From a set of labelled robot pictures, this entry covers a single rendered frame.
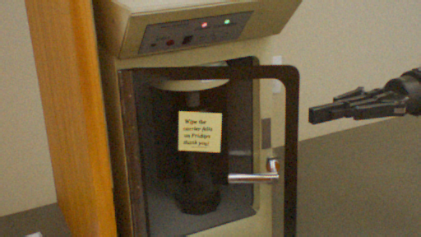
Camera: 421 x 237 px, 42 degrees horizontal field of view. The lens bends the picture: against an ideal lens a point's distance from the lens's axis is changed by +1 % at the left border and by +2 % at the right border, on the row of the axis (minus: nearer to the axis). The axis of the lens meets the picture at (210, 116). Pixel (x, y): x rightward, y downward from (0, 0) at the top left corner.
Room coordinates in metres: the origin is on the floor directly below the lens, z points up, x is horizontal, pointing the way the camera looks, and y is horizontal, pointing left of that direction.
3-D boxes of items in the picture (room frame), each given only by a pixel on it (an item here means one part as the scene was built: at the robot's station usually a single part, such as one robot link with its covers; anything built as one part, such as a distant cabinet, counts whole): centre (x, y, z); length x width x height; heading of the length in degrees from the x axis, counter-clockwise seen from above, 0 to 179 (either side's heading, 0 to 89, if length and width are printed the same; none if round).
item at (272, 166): (0.86, -0.07, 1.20); 0.10 x 0.05 x 0.03; 87
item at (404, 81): (1.02, -0.36, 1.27); 0.09 x 0.08 x 0.07; 115
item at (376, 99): (0.98, -0.31, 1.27); 0.11 x 0.01 x 0.04; 116
